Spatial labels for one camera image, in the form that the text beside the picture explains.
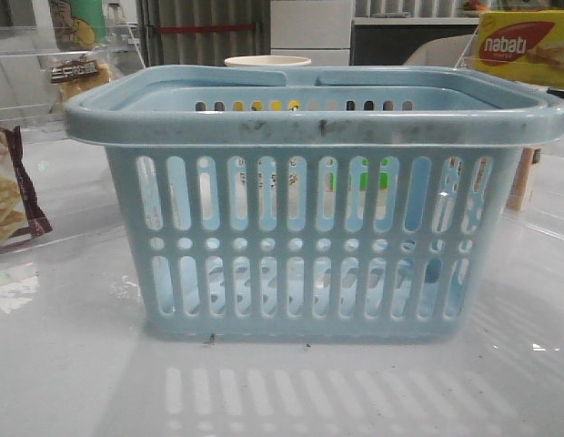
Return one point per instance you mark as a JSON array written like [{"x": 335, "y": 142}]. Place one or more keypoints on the light blue plastic basket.
[{"x": 332, "y": 203}]

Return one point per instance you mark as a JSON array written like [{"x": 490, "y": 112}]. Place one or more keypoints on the white cabinet in background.
[{"x": 318, "y": 30}]

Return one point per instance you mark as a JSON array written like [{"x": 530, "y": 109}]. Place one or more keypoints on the clear acrylic shelf left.
[{"x": 30, "y": 55}]

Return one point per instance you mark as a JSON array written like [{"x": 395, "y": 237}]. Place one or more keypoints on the packaged bread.
[{"x": 76, "y": 75}]

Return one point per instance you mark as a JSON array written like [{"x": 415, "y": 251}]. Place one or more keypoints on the green yellow cartoon package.
[{"x": 78, "y": 24}]

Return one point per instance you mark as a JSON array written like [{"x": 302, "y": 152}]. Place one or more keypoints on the yellow nabati wafer box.
[{"x": 521, "y": 46}]

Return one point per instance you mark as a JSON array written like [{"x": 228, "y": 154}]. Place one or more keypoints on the tan snack box right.
[{"x": 521, "y": 191}]

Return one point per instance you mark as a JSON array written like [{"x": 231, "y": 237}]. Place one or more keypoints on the brown cracker snack bag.
[{"x": 21, "y": 218}]

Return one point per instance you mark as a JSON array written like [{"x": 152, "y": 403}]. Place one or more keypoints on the clear acrylic stand right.
[{"x": 464, "y": 50}]

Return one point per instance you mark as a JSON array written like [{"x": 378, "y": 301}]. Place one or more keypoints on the cream paper cup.
[{"x": 267, "y": 61}]

